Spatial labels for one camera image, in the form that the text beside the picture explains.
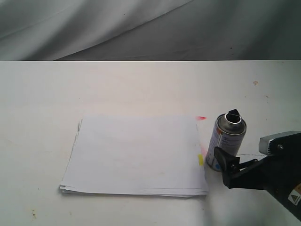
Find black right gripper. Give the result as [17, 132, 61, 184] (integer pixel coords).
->
[214, 147, 301, 219]

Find silver spray paint can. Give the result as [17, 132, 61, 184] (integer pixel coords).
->
[206, 109, 247, 172]

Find yellow sticky tab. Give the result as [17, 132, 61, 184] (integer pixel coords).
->
[198, 154, 204, 166]

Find white paper stack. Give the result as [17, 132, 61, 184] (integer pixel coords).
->
[60, 115, 208, 197]

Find white backdrop cloth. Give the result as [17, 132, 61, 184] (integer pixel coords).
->
[0, 0, 195, 61]

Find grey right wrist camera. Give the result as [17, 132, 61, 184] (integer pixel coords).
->
[259, 131, 301, 156]

